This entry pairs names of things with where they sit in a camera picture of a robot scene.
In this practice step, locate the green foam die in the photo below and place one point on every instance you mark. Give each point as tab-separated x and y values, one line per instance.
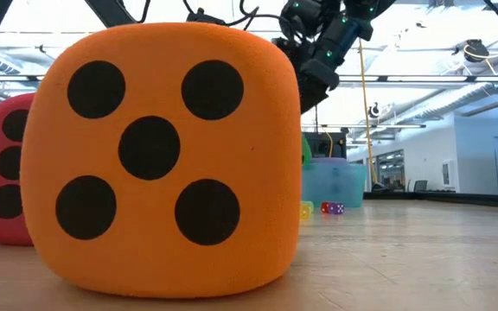
306	151

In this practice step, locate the orange foam die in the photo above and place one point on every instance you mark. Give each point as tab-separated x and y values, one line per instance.
253	151

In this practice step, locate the teal translucent plastic bin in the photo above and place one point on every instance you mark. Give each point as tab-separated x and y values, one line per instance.
344	190

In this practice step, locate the small red translucent die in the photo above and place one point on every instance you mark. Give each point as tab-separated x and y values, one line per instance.
325	207

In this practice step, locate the small purple translucent die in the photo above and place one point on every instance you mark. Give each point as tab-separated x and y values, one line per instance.
337	208

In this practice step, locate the small yellow translucent die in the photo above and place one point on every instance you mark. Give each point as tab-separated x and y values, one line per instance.
305	212

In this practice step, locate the long ceiling light strip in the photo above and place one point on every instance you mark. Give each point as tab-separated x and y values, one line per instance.
383	126

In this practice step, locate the dark office chair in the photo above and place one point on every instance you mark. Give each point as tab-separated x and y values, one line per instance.
420	186

